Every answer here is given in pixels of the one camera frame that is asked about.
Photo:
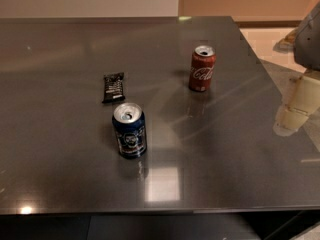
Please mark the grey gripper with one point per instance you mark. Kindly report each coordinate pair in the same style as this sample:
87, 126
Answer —
308, 45

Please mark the red coke can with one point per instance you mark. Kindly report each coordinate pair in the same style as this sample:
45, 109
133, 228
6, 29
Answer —
202, 66

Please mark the blue soda can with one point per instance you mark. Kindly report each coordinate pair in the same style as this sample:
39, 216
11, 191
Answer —
129, 125

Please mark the black snack bar wrapper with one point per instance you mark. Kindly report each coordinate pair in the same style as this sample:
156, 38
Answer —
113, 88

